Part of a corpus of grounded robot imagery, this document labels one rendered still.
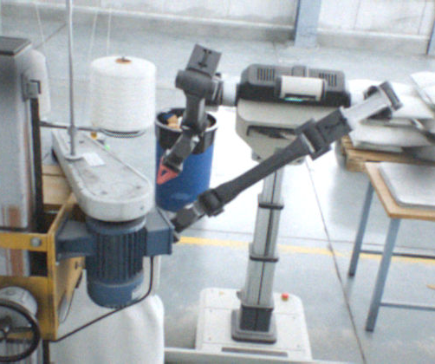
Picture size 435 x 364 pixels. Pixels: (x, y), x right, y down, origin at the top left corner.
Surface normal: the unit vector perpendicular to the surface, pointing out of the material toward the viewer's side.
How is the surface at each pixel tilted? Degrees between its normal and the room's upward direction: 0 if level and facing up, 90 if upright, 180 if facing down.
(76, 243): 90
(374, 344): 0
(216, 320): 0
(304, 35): 90
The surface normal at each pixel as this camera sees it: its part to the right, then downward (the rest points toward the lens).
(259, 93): -0.07, 0.91
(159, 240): 0.39, 0.44
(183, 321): 0.08, -0.90
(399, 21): 0.00, 0.42
